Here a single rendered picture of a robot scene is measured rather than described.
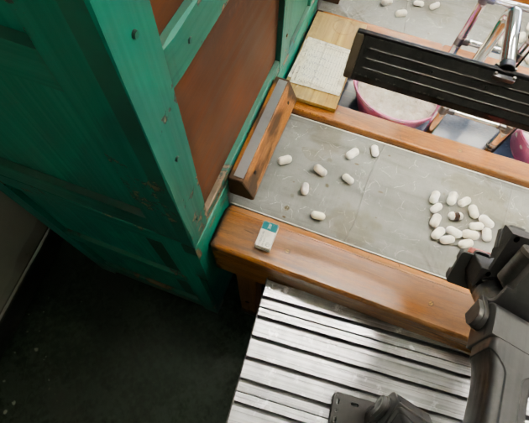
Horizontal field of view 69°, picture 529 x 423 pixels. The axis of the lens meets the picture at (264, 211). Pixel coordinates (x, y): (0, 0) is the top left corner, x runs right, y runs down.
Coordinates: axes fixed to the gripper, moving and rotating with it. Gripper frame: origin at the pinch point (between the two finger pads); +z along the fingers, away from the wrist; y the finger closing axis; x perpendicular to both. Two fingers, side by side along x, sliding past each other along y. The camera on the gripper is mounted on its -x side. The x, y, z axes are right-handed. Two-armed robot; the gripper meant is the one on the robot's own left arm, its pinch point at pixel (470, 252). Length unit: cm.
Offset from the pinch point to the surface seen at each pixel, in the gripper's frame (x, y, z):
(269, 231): 10.2, 38.6, -1.2
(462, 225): 0.9, -2.2, 16.4
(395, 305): 15.0, 9.2, -3.8
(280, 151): -1.3, 44.0, 19.1
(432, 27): -40, 16, 64
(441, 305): 12.8, 0.2, -1.2
